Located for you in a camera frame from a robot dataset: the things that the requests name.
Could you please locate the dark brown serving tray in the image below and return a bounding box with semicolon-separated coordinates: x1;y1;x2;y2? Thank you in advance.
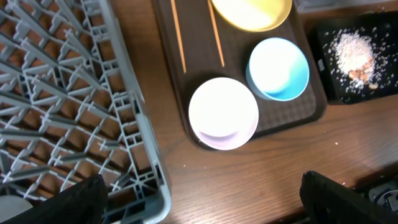
153;0;327;149

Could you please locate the light blue bowl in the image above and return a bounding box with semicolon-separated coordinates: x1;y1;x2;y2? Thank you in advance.
246;37;310;101

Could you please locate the food scraps pile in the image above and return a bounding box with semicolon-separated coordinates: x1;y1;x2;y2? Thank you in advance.
322;27;396;95

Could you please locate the wooden chopstick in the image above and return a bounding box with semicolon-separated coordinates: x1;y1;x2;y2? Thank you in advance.
207;0;224;67
170;0;187;73

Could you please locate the black waste tray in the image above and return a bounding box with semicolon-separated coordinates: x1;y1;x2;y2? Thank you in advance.
310;11;397;105

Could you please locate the clear plastic bin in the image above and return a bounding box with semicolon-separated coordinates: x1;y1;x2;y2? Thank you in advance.
294;0;392;13

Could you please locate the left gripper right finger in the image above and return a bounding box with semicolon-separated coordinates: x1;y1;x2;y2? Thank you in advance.
300;170;397;224

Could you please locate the white pink bowl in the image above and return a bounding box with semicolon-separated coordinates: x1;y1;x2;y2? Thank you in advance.
188;77;259;151

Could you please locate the white cup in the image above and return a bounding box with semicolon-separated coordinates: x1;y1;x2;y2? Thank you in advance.
0;195;33;222

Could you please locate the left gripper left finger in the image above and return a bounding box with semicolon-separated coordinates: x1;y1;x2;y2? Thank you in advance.
4;174;108;224

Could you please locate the yellow plate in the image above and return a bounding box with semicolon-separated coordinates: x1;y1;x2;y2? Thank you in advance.
211;0;293;32

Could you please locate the grey dishwasher rack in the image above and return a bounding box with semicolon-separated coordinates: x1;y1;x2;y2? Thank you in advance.
1;0;171;223

